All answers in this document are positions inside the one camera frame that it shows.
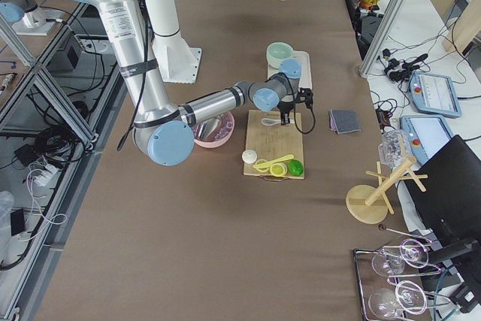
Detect green stacked bowls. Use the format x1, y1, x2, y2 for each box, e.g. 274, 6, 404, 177
266, 42, 294, 68

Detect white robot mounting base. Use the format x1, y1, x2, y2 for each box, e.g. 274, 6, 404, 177
146, 0, 201, 84

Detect lemon slice under knife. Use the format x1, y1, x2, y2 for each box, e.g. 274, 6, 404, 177
255, 159, 268, 168

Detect wine glass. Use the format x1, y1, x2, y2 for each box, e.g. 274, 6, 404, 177
368, 280, 428, 320
371, 238, 428, 277

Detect pink bowl with ice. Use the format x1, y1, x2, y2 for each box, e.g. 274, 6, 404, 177
192, 112, 234, 148

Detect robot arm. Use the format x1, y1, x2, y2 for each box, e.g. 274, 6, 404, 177
74, 0, 301, 166

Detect lower wine glass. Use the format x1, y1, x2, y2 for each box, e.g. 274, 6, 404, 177
368, 280, 428, 320

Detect cream rabbit tray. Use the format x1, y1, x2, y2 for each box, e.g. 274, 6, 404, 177
266, 50, 313, 89

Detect white garlic bulb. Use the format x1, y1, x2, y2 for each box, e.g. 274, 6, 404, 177
241, 149, 258, 164

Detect wooden cutting board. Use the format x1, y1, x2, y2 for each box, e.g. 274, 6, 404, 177
245, 110, 304, 166

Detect upper wine glass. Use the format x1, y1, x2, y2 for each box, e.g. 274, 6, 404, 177
371, 238, 428, 277

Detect yellow plastic knife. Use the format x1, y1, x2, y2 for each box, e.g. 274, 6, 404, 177
253, 153, 294, 170

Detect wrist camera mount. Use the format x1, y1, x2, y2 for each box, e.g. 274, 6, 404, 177
298, 87, 313, 110

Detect front lemon slice stack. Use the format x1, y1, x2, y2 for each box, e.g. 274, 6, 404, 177
269, 162, 288, 177

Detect metal ice scoop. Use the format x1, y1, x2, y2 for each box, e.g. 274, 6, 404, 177
195, 116, 222, 141

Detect green lime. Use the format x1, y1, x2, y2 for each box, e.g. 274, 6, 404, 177
288, 159, 304, 177

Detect far teach pendant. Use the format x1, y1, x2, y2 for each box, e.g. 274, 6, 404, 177
410, 71, 462, 118

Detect glass mug on rack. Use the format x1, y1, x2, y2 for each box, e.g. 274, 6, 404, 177
378, 129, 412, 168

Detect third robot base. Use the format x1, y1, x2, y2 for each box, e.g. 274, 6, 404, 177
1, 0, 53, 36

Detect wooden cup rack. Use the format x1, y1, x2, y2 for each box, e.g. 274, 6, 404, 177
346, 154, 428, 224

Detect near teach pendant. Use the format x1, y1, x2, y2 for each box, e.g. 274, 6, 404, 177
400, 115, 454, 165

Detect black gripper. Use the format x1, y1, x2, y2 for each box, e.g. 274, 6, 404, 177
278, 95, 295, 126

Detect aluminium frame post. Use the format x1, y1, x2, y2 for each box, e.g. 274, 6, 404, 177
359, 0, 406, 78

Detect white ceramic spoon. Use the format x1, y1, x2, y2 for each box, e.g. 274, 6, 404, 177
261, 117, 294, 126

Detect black monitor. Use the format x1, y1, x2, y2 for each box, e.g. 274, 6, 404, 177
412, 134, 481, 273

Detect grey and purple cloth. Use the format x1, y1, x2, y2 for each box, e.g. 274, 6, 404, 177
328, 110, 361, 135

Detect teach pendant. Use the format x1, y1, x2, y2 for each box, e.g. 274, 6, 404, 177
400, 115, 454, 165
410, 71, 462, 118

